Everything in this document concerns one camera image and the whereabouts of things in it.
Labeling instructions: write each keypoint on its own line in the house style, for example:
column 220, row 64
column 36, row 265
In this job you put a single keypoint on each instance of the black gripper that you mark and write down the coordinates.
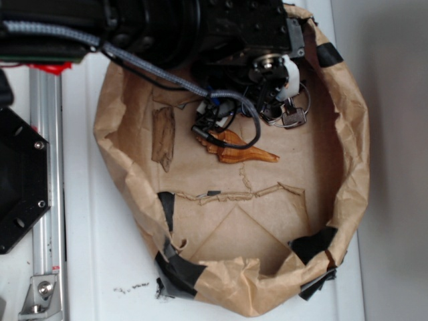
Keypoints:
column 248, row 47

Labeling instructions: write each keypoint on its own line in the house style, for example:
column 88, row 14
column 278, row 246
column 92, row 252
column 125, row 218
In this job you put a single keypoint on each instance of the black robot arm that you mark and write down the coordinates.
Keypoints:
column 163, row 33

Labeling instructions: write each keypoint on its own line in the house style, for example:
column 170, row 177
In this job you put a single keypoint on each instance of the silver key bunch with rings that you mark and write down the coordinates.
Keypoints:
column 286, row 114

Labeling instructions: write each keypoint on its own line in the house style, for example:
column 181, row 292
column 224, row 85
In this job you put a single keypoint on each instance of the orange conch seashell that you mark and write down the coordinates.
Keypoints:
column 231, row 155

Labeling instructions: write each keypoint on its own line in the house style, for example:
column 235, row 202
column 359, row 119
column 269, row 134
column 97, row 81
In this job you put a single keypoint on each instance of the brown driftwood piece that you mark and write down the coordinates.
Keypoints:
column 163, row 136

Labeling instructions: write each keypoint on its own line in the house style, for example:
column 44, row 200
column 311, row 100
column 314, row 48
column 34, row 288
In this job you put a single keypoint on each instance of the brown paper bag bin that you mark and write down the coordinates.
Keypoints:
column 246, row 236

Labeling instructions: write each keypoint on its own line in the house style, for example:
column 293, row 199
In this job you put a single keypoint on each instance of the white plastic tray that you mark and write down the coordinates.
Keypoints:
column 111, row 275

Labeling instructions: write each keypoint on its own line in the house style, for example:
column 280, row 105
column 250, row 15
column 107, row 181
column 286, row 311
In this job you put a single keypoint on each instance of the aluminium extrusion rail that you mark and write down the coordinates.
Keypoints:
column 49, row 238

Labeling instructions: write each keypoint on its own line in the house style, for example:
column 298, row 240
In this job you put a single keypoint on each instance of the black octagonal mount plate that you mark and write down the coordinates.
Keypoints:
column 24, row 178

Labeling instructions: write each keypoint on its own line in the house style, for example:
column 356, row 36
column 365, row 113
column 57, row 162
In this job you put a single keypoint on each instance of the metal corner bracket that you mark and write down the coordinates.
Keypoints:
column 42, row 301

